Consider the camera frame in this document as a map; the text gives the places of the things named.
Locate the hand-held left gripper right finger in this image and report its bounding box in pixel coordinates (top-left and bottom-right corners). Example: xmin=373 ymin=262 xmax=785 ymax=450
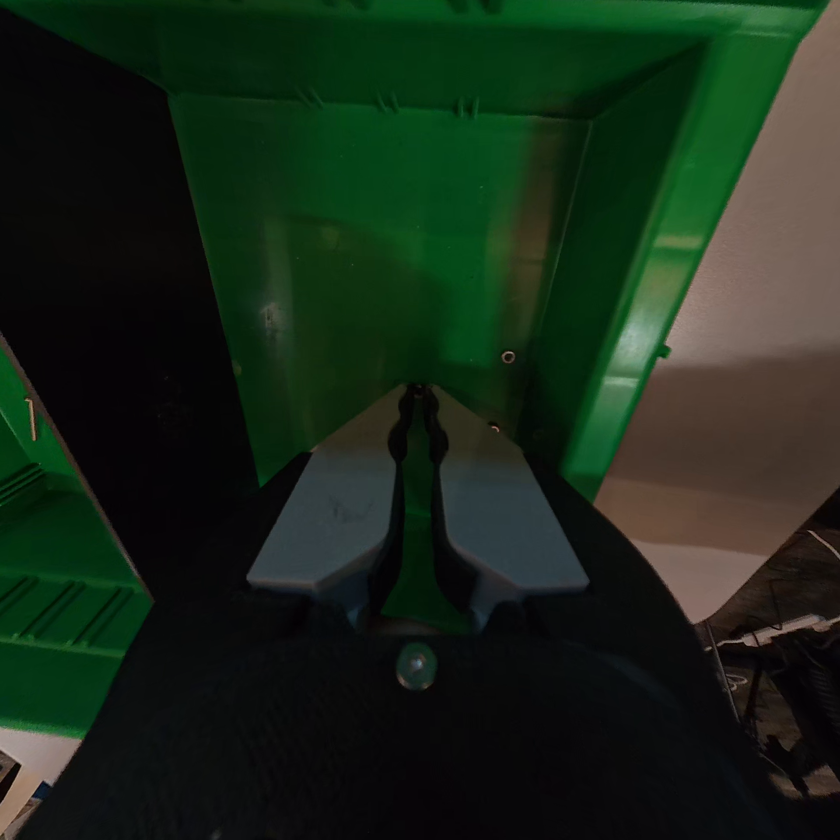
xmin=420 ymin=383 xmax=589 ymax=632

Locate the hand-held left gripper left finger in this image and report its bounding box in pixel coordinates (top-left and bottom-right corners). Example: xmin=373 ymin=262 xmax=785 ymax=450
xmin=247 ymin=383 xmax=417 ymax=631

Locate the green plastic bin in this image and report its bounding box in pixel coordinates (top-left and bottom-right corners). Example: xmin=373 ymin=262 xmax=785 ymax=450
xmin=0 ymin=0 xmax=831 ymax=736

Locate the black bin divider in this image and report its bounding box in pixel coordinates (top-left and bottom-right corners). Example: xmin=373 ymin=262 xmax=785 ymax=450
xmin=0 ymin=13 xmax=260 ymax=601

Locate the white cable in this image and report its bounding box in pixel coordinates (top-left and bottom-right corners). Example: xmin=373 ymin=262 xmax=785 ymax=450
xmin=705 ymin=613 xmax=840 ymax=651

